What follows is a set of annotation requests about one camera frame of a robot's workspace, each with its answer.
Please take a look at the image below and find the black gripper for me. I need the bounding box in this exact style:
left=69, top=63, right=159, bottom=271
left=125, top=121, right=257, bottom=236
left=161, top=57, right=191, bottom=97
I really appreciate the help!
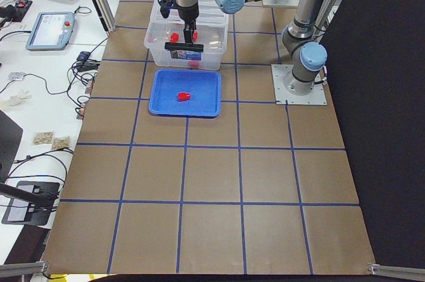
left=178, top=5, right=199, bottom=43

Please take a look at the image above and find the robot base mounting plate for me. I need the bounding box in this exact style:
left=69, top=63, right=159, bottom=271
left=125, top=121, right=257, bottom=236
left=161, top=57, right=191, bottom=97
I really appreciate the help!
left=271, top=64, right=327, bottom=106

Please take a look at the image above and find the clear plastic storage box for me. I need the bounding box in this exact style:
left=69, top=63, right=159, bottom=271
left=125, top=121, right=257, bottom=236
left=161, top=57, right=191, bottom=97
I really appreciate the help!
left=144, top=21, right=228, bottom=70

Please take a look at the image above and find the clear plastic box lid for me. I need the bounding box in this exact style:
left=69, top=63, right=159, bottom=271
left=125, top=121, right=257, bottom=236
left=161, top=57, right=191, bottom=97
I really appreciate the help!
left=150, top=0, right=228, bottom=27

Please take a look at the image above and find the blue plastic tray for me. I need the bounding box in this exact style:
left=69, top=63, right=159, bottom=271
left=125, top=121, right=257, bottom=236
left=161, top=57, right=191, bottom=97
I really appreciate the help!
left=149, top=68, right=222, bottom=117

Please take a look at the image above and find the black connector plug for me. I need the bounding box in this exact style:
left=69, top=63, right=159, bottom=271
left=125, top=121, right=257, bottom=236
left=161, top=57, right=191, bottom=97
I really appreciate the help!
left=75, top=51, right=100, bottom=72

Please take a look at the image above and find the teach pendant near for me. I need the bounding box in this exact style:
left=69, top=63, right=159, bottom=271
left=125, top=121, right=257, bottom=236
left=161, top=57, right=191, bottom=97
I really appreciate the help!
left=26, top=12, right=75, bottom=51

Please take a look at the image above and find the bag of beige parts right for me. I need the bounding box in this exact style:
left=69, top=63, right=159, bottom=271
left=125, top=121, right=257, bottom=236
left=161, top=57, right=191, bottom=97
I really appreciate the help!
left=51, top=136, right=71, bottom=150

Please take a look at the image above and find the bag of beige parts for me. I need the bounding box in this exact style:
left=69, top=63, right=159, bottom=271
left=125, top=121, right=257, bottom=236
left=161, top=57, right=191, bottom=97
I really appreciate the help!
left=32, top=131, right=54, bottom=145
left=51, top=136, right=71, bottom=150

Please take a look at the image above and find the white printed part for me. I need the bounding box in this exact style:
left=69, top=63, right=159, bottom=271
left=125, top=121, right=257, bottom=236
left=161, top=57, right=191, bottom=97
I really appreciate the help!
left=1, top=90, right=32, bottom=110

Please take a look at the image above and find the small white label card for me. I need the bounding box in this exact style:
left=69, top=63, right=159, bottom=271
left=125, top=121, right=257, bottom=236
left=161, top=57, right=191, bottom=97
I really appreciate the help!
left=7, top=72, right=27, bottom=81

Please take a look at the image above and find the bag of beige parts left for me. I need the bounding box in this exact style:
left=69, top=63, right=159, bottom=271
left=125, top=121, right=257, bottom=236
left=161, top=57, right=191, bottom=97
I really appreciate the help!
left=32, top=131, right=54, bottom=145

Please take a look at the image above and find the black monitor panel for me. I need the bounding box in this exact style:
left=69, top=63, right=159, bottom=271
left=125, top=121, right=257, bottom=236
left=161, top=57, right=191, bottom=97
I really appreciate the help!
left=0, top=111, right=23, bottom=182

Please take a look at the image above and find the black box latch handle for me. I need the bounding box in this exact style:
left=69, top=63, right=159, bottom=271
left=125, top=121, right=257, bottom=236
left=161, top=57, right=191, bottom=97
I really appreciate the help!
left=165, top=42, right=204, bottom=52

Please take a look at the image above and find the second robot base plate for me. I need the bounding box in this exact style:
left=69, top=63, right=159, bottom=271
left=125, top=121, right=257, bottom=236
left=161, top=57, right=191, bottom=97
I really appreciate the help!
left=262, top=0, right=299, bottom=9

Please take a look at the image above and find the aluminium rail bottom left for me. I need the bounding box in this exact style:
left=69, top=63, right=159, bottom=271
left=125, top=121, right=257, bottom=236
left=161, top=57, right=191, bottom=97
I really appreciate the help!
left=0, top=261, right=50, bottom=277

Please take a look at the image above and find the aluminium rail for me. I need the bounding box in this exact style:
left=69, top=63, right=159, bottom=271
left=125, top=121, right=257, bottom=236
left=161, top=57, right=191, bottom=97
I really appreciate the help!
left=368, top=263, right=425, bottom=281
left=0, top=261, right=50, bottom=277

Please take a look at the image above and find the aluminium rail bottom right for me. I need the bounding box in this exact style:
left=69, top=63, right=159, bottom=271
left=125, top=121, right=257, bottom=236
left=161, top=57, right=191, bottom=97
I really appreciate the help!
left=368, top=263, right=425, bottom=281

